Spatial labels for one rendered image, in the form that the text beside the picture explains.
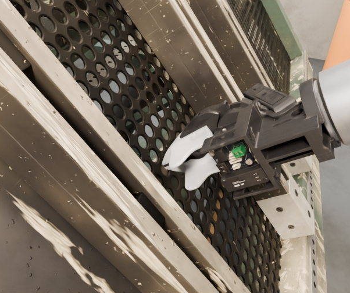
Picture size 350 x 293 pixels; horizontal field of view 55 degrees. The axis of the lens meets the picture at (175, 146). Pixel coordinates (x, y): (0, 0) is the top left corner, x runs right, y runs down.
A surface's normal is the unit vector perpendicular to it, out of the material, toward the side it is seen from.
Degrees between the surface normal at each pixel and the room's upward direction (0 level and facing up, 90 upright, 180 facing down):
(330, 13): 90
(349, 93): 57
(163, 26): 90
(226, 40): 90
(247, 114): 39
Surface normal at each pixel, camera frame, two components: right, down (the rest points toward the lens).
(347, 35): -0.84, 0.35
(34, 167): -0.28, 0.61
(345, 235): 0.05, -0.77
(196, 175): -0.53, -0.72
